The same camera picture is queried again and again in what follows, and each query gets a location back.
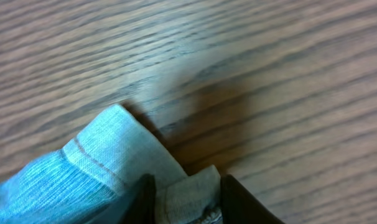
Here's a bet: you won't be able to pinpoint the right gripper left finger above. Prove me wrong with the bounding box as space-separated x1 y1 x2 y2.
121 174 156 224

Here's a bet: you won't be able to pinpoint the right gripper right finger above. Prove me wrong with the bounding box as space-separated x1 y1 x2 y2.
220 175 284 224

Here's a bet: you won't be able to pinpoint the light blue denim jeans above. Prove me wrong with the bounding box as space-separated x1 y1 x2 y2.
0 105 222 223

